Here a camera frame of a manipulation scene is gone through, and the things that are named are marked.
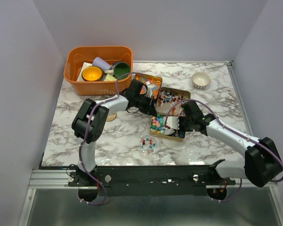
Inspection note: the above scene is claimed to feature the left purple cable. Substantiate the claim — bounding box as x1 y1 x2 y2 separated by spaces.
79 72 144 205

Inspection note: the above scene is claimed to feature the orange plastic bin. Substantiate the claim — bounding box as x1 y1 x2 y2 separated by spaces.
64 46 133 96

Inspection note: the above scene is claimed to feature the orange bowl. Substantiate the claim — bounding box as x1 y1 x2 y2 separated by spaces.
82 66 104 81

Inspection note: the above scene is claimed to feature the lavender cup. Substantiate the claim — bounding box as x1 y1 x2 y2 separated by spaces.
92 57 111 71

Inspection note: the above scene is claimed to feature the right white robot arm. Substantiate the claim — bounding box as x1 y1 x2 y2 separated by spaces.
179 101 283 187

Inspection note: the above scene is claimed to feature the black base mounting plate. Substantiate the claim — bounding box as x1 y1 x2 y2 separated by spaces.
68 165 235 197

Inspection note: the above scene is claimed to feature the white ceramic bowl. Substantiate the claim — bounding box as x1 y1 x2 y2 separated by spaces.
191 72 210 89

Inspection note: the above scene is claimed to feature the tin of translucent star candies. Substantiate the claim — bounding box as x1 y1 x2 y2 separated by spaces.
134 74 162 99

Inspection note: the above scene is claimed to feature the aluminium frame rail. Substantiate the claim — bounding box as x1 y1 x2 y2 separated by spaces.
28 170 277 189

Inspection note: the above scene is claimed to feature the clear glass bowl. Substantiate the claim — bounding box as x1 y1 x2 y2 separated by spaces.
140 135 158 153

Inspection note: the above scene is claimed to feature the tin of pastel star candies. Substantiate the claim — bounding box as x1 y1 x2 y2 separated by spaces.
150 114 185 142

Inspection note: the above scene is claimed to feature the white box in bin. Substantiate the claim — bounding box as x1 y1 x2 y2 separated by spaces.
76 62 92 81

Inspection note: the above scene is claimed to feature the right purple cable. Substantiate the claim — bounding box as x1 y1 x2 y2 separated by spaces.
164 99 283 203

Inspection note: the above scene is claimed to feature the purple cable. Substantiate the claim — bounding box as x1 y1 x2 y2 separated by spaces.
164 99 283 203
79 72 144 205

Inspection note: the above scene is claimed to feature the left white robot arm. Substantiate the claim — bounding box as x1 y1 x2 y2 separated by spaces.
71 79 158 186

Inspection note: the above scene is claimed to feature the tin of mini lollipops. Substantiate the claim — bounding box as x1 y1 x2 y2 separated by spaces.
155 87 191 117

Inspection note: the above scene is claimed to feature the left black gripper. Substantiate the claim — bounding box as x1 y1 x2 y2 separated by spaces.
134 94 157 116

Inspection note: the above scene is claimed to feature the pale yellow cup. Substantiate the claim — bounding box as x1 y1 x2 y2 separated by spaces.
103 74 117 81

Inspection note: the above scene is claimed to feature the metal scoop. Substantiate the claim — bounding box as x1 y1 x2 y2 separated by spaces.
164 128 179 137

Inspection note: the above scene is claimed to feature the green bowl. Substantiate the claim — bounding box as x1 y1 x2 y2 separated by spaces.
112 62 131 78

